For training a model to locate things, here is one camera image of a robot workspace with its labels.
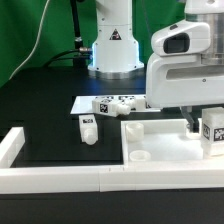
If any white U-shaped obstacle fence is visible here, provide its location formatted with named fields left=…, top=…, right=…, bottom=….
left=0, top=127, right=224, bottom=194

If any black pole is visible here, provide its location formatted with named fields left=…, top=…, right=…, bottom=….
left=70, top=0, right=86, bottom=68

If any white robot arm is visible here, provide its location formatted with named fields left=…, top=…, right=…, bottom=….
left=88, top=0, right=224, bottom=130

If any white cable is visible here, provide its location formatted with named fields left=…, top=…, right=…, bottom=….
left=10, top=0, right=52, bottom=79

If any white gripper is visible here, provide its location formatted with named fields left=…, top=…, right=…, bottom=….
left=146, top=20, right=224, bottom=132

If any black cable bundle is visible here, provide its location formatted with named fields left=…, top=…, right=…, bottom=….
left=46, top=47, right=94, bottom=68

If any white square tabletop part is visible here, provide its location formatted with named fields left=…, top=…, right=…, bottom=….
left=121, top=119, right=224, bottom=170

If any white tag sheet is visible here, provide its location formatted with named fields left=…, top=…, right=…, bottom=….
left=71, top=94, right=160, bottom=114

